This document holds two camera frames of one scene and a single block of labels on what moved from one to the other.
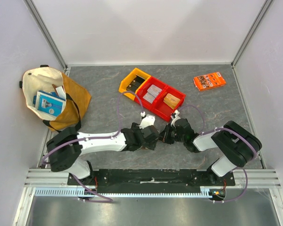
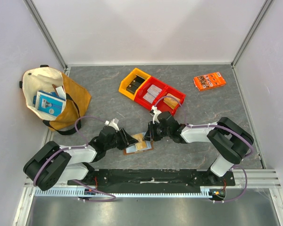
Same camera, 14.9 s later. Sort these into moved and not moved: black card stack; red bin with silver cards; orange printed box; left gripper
Moved: left gripper
Not moved: black card stack; red bin with silver cards; orange printed box
